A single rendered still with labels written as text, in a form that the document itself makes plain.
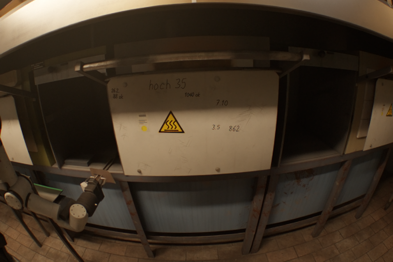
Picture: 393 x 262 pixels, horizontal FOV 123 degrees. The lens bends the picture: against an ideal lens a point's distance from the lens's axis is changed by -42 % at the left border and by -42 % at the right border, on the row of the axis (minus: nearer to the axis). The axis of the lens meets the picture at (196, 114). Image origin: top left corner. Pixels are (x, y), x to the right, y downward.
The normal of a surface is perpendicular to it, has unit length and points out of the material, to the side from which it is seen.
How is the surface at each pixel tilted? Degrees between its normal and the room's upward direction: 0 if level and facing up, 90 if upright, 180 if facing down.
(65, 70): 90
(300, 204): 90
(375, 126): 90
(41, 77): 90
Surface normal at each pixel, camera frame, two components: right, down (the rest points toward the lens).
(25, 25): 0.00, 0.11
